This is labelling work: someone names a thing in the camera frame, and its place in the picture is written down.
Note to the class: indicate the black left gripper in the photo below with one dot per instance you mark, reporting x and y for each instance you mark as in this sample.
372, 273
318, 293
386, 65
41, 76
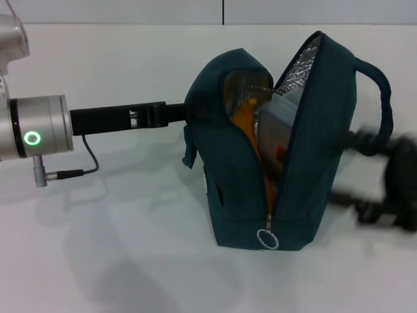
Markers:
110, 119

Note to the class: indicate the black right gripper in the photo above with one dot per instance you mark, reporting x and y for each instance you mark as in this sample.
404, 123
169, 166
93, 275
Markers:
404, 182

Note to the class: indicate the dark teal insulated bag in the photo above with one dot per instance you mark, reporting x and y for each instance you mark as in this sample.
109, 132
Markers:
234, 179

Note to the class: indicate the clear blue-rimmed plastic container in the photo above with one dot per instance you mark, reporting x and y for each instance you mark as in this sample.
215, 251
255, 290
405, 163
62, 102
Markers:
273, 130

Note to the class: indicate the yellow banana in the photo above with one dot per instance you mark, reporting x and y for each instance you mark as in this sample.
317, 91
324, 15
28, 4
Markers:
244, 120

